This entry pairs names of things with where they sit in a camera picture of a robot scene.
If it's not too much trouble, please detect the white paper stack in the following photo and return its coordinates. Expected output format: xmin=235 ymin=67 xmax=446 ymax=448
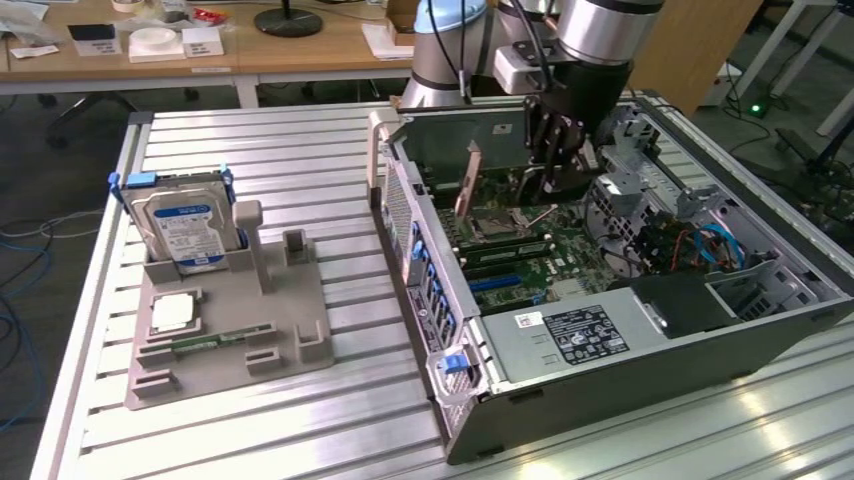
xmin=361 ymin=22 xmax=417 ymax=62

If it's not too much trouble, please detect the small white cardboard box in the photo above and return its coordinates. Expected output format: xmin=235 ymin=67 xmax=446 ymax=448
xmin=181 ymin=27 xmax=226 ymax=59

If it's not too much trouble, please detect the white box black label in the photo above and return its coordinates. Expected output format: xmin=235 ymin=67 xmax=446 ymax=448
xmin=66 ymin=23 xmax=123 ymax=57

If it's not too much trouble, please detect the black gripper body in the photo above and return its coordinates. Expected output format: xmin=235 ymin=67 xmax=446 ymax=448
xmin=537 ymin=58 xmax=633 ymax=135

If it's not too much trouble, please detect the blue floor cable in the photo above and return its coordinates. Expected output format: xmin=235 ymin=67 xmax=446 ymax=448
xmin=0 ymin=239 xmax=55 ymax=436

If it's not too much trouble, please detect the CPU socket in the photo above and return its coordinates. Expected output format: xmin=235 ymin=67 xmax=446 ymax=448
xmin=466 ymin=207 xmax=533 ymax=243

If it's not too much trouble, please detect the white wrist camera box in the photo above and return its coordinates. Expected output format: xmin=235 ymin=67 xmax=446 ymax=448
xmin=493 ymin=44 xmax=560 ymax=96

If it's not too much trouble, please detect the open dark grey PC case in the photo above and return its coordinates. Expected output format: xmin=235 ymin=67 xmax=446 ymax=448
xmin=368 ymin=89 xmax=854 ymax=466

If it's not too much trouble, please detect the silver CPU chip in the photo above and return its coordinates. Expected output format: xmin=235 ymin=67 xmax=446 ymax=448
xmin=150 ymin=295 xmax=201 ymax=335

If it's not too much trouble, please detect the black RAM stick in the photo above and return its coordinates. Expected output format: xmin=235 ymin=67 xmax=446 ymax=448
xmin=460 ymin=241 xmax=554 ymax=267

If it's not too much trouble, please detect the graphics card with metal bracket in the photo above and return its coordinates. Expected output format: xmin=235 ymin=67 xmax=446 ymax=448
xmin=452 ymin=140 xmax=597 ymax=217

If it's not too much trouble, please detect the silver metal drive cage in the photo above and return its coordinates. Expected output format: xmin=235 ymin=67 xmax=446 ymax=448
xmin=581 ymin=115 xmax=689 ymax=241

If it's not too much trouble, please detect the brown cardboard box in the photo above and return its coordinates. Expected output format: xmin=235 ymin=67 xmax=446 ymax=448
xmin=386 ymin=0 xmax=421 ymax=34

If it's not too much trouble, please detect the grey plastic parts rack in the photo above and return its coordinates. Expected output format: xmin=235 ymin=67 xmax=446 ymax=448
xmin=125 ymin=199 xmax=334 ymax=412

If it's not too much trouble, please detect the black office chair base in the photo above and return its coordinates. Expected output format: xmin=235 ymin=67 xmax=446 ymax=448
xmin=773 ymin=127 xmax=854 ymax=211
xmin=38 ymin=87 xmax=202 ymax=149

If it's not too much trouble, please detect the wooden cabinet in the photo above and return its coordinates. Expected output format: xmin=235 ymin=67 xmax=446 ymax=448
xmin=626 ymin=0 xmax=767 ymax=114

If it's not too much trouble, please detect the green motherboard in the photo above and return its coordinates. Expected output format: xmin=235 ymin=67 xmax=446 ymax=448
xmin=424 ymin=169 xmax=633 ymax=317

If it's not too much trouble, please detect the blue wire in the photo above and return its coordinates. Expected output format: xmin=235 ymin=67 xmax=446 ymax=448
xmin=693 ymin=223 xmax=748 ymax=271

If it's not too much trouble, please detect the silver metal disk bay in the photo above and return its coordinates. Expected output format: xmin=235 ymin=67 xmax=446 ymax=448
xmin=677 ymin=187 xmax=836 ymax=321

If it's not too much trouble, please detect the clear plastic bag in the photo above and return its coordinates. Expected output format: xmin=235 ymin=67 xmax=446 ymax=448
xmin=0 ymin=0 xmax=63 ymax=42

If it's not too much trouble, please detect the blue expansion slot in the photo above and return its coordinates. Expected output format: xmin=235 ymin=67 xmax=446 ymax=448
xmin=469 ymin=276 xmax=524 ymax=295

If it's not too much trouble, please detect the green RAM stick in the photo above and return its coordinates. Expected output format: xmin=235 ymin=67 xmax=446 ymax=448
xmin=170 ymin=332 xmax=249 ymax=354

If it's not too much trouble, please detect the metal socket cover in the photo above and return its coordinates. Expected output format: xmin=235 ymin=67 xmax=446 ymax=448
xmin=510 ymin=202 xmax=561 ymax=227

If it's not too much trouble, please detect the grey power supply unit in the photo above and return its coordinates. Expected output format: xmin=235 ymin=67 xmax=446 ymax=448
xmin=480 ymin=287 xmax=669 ymax=396

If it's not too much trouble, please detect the grey floor cable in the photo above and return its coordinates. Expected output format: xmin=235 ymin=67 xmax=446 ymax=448
xmin=0 ymin=209 xmax=106 ymax=240

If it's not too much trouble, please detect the black round lamp base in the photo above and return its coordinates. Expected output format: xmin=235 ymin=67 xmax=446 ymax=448
xmin=253 ymin=0 xmax=326 ymax=39

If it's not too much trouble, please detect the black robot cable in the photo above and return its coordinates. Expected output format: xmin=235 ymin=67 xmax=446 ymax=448
xmin=512 ymin=0 xmax=557 ymax=94
xmin=426 ymin=0 xmax=476 ymax=101

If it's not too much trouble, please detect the hard disk with blue caddy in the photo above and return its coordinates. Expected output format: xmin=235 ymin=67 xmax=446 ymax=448
xmin=106 ymin=164 xmax=248 ymax=277

